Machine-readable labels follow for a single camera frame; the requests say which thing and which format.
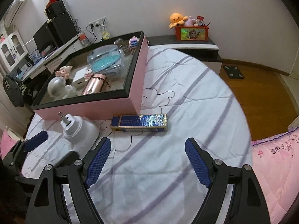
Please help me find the white power adapter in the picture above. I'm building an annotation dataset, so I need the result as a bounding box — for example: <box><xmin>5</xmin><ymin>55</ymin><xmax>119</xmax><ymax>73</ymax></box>
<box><xmin>72</xmin><ymin>67</ymin><xmax>89</xmax><ymax>90</ymax></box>

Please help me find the black bathroom scale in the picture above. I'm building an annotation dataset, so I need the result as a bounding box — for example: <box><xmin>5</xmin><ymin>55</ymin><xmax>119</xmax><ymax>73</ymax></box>
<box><xmin>223</xmin><ymin>65</ymin><xmax>245</xmax><ymax>79</ymax></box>

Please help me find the white plug night light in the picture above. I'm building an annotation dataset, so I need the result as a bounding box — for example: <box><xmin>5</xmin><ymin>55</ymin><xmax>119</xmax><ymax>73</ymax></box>
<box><xmin>58</xmin><ymin>112</ymin><xmax>100</xmax><ymax>159</ymax></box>

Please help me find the orange octopus plush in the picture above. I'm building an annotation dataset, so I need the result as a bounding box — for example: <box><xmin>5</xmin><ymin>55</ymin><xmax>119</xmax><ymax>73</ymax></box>
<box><xmin>169</xmin><ymin>13</ymin><xmax>188</xmax><ymax>29</ymax></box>

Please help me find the clear heart blue container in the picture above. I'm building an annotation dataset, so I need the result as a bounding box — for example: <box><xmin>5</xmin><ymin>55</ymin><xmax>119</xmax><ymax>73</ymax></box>
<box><xmin>87</xmin><ymin>45</ymin><xmax>122</xmax><ymax>73</ymax></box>

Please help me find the pink black storage box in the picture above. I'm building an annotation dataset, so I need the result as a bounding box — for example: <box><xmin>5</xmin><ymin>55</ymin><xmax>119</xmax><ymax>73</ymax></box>
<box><xmin>32</xmin><ymin>31</ymin><xmax>149</xmax><ymax>120</ymax></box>

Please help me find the white glass door cabinet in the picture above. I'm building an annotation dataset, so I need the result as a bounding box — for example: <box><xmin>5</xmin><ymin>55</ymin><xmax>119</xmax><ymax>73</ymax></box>
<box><xmin>1</xmin><ymin>30</ymin><xmax>28</xmax><ymax>72</ymax></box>

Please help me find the black speaker box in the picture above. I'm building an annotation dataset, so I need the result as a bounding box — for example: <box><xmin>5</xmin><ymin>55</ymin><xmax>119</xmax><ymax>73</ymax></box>
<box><xmin>45</xmin><ymin>0</ymin><xmax>66</xmax><ymax>19</ymax></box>

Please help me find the pink pig doll figure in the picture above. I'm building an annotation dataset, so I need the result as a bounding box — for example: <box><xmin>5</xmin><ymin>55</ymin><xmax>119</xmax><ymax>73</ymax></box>
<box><xmin>55</xmin><ymin>66</ymin><xmax>73</xmax><ymax>80</ymax></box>

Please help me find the wall power strip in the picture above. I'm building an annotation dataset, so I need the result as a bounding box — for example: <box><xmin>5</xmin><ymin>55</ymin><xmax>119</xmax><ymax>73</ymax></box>
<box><xmin>89</xmin><ymin>17</ymin><xmax>108</xmax><ymax>28</ymax></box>

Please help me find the white computer desk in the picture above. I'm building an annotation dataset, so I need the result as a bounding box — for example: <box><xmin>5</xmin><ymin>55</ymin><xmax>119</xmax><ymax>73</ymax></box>
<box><xmin>21</xmin><ymin>35</ymin><xmax>84</xmax><ymax>82</ymax></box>

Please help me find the pink quilt with writing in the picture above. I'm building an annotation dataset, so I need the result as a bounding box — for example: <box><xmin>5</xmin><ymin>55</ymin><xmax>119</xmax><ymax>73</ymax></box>
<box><xmin>251</xmin><ymin>128</ymin><xmax>298</xmax><ymax>223</ymax></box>

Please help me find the black computer monitor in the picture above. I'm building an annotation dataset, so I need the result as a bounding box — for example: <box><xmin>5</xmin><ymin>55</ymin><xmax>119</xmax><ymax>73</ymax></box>
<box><xmin>33</xmin><ymin>22</ymin><xmax>56</xmax><ymax>55</ymax></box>

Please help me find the clear plastic wipes box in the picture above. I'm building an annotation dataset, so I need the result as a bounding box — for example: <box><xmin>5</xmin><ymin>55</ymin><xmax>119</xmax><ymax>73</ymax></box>
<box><xmin>101</xmin><ymin>56</ymin><xmax>131</xmax><ymax>79</ymax></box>

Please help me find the blue gold rectangular box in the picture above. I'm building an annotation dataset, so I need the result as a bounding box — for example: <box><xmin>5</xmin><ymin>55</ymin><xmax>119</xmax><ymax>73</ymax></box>
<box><xmin>110</xmin><ymin>114</ymin><xmax>167</xmax><ymax>132</ymax></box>

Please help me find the yellow snack bag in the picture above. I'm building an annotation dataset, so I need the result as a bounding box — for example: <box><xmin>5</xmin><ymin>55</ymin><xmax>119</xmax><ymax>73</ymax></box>
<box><xmin>101</xmin><ymin>30</ymin><xmax>111</xmax><ymax>40</ymax></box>

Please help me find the rose gold cup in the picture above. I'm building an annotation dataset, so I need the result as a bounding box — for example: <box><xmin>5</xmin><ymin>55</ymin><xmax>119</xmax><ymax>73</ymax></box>
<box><xmin>82</xmin><ymin>73</ymin><xmax>111</xmax><ymax>95</ymax></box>

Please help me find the striped white table cloth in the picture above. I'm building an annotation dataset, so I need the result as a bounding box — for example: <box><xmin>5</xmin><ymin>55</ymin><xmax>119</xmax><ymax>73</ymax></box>
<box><xmin>21</xmin><ymin>44</ymin><xmax>254</xmax><ymax>224</ymax></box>

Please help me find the red toy storage bin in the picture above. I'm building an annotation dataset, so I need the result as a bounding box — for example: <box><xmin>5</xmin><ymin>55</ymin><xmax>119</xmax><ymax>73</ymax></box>
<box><xmin>175</xmin><ymin>26</ymin><xmax>209</xmax><ymax>41</ymax></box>

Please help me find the pink bed blanket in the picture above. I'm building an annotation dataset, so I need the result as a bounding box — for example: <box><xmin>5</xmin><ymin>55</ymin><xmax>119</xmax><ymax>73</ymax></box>
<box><xmin>1</xmin><ymin>128</ymin><xmax>20</xmax><ymax>159</ymax></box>

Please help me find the white air conditioner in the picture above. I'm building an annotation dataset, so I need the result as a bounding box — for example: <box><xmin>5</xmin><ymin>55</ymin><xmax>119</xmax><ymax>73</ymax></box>
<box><xmin>4</xmin><ymin>0</ymin><xmax>27</xmax><ymax>27</ymax></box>

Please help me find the low black white cabinet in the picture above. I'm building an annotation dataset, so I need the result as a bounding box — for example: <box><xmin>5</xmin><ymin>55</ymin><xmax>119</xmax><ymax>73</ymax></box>
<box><xmin>147</xmin><ymin>35</ymin><xmax>222</xmax><ymax>75</ymax></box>

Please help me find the pink brick block figure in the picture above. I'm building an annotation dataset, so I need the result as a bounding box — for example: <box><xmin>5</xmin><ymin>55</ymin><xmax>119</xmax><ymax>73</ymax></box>
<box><xmin>128</xmin><ymin>36</ymin><xmax>139</xmax><ymax>55</ymax></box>

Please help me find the small pink bear figure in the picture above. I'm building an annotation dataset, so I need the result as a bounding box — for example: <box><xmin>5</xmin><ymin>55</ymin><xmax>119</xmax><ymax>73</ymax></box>
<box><xmin>84</xmin><ymin>69</ymin><xmax>94</xmax><ymax>81</ymax></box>

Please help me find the clear glass jar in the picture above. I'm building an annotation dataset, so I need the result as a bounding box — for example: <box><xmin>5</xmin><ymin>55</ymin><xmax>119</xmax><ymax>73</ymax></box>
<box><xmin>113</xmin><ymin>38</ymin><xmax>125</xmax><ymax>50</ymax></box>

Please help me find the white astronaut figure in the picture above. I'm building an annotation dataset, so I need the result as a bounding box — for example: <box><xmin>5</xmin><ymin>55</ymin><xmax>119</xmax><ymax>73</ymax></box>
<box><xmin>47</xmin><ymin>77</ymin><xmax>77</xmax><ymax>100</ymax></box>

